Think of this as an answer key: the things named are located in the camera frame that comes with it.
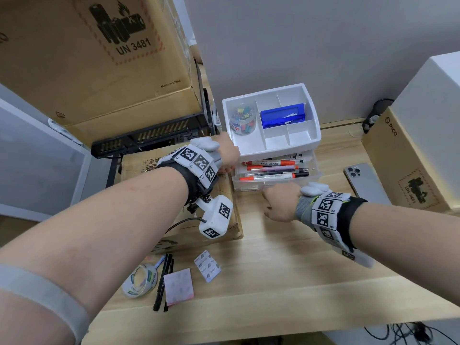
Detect clear tape roll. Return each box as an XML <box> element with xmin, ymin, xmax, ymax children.
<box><xmin>122</xmin><ymin>263</ymin><xmax>159</xmax><ymax>299</ymax></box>

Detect printed notes pack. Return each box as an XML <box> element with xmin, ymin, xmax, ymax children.
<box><xmin>193</xmin><ymin>249</ymin><xmax>222</xmax><ymax>284</ymax></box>

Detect clear plastic jar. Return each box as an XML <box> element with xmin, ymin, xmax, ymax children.
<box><xmin>228</xmin><ymin>102</ymin><xmax>257</xmax><ymax>136</ymax></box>

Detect person's left hand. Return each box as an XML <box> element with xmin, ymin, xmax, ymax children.
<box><xmin>215</xmin><ymin>131</ymin><xmax>241</xmax><ymax>175</ymax></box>

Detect pink sticky note pad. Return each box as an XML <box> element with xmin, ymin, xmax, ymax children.
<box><xmin>163</xmin><ymin>267</ymin><xmax>195</xmax><ymax>307</ymax></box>

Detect slim white marker red cap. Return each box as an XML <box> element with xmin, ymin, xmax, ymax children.
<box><xmin>238</xmin><ymin>174</ymin><xmax>297</xmax><ymax>182</ymax></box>

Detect black cable bundle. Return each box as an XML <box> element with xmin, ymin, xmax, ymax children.
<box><xmin>360</xmin><ymin>98</ymin><xmax>395</xmax><ymax>135</ymax></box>

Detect person's right hand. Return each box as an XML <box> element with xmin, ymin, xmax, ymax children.
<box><xmin>261</xmin><ymin>183</ymin><xmax>303</xmax><ymax>224</ymax></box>

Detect black vented device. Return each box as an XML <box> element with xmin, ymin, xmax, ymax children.
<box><xmin>90</xmin><ymin>112</ymin><xmax>213</xmax><ymax>160</ymax></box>

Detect blue lanyard card holder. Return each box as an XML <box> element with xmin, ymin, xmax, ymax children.
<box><xmin>260</xmin><ymin>103</ymin><xmax>307</xmax><ymax>129</ymax></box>

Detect open brown cardboard box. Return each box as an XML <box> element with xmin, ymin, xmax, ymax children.
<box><xmin>0</xmin><ymin>0</ymin><xmax>203</xmax><ymax>149</ymax></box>

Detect white device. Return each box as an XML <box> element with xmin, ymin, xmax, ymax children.
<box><xmin>48</xmin><ymin>118</ymin><xmax>85</xmax><ymax>146</ymax></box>

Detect right marker wrist band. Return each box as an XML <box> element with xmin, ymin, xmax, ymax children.
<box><xmin>295</xmin><ymin>181</ymin><xmax>369</xmax><ymax>256</ymax></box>

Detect fat white marker orange cap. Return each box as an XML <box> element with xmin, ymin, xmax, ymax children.
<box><xmin>243</xmin><ymin>159</ymin><xmax>305</xmax><ymax>166</ymax></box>

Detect white plastic drawer organizer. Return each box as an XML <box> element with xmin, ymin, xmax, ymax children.
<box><xmin>221</xmin><ymin>82</ymin><xmax>322</xmax><ymax>192</ymax></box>

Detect person's left forearm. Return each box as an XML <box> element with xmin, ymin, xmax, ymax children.
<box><xmin>0</xmin><ymin>166</ymin><xmax>190</xmax><ymax>345</ymax></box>

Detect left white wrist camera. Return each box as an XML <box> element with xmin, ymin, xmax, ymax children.
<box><xmin>198</xmin><ymin>194</ymin><xmax>235</xmax><ymax>241</ymax></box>

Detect black floor cables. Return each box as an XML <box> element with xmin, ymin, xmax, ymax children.
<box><xmin>362</xmin><ymin>321</ymin><xmax>460</xmax><ymax>345</ymax></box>

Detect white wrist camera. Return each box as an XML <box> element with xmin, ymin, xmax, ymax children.
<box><xmin>198</xmin><ymin>194</ymin><xmax>235</xmax><ymax>241</ymax></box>
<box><xmin>332</xmin><ymin>243</ymin><xmax>376</xmax><ymax>269</ymax></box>

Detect flat brown cardboard sheet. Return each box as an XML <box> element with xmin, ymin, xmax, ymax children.
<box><xmin>0</xmin><ymin>215</ymin><xmax>41</xmax><ymax>245</ymax></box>

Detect left marker wrist band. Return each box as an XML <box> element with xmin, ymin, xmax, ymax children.
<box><xmin>154</xmin><ymin>137</ymin><xmax>224</xmax><ymax>208</ymax></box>

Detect marker wrist band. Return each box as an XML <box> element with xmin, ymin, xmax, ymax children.
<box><xmin>295</xmin><ymin>181</ymin><xmax>369</xmax><ymax>256</ymax></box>
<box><xmin>154</xmin><ymin>137</ymin><xmax>224</xmax><ymax>208</ymax></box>

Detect taped brown cardboard box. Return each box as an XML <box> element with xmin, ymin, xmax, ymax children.
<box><xmin>120</xmin><ymin>150</ymin><xmax>245</xmax><ymax>254</ymax></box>

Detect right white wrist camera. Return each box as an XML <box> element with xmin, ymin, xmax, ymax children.
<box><xmin>332</xmin><ymin>243</ymin><xmax>376</xmax><ymax>269</ymax></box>

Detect white framed grey panel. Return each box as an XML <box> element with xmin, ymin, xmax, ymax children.
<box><xmin>0</xmin><ymin>98</ymin><xmax>93</xmax><ymax>217</ymax></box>

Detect pile of colourful binder clips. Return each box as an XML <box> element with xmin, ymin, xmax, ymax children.
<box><xmin>230</xmin><ymin>105</ymin><xmax>256</xmax><ymax>133</ymax></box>

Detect grey smartphone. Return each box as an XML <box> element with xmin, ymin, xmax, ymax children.
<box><xmin>343</xmin><ymin>162</ymin><xmax>393</xmax><ymax>206</ymax></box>

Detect purple pen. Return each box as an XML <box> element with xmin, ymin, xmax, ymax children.
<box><xmin>246</xmin><ymin>166</ymin><xmax>299</xmax><ymax>173</ymax></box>

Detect person's right forearm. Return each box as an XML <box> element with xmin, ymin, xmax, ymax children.
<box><xmin>349</xmin><ymin>202</ymin><xmax>460</xmax><ymax>309</ymax></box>

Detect black camera cable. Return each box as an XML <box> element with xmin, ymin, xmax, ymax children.
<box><xmin>164</xmin><ymin>217</ymin><xmax>208</xmax><ymax>234</ymax></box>

